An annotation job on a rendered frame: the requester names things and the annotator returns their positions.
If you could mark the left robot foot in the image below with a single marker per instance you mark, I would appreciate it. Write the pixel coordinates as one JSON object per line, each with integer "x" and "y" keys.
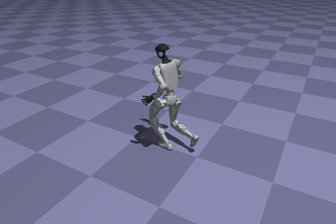
{"x": 169, "y": 146}

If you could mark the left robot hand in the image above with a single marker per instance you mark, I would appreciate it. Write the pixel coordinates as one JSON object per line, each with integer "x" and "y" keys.
{"x": 148, "y": 99}

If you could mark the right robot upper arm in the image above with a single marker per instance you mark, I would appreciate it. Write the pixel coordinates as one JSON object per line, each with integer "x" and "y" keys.
{"x": 179, "y": 68}

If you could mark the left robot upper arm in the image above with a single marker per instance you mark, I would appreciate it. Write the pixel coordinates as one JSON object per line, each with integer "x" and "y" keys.
{"x": 156, "y": 72}

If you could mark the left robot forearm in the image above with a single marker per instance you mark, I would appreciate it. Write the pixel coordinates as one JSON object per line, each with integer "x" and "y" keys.
{"x": 158, "y": 93}

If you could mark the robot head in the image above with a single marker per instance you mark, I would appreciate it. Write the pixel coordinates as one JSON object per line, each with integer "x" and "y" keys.
{"x": 162, "y": 48}

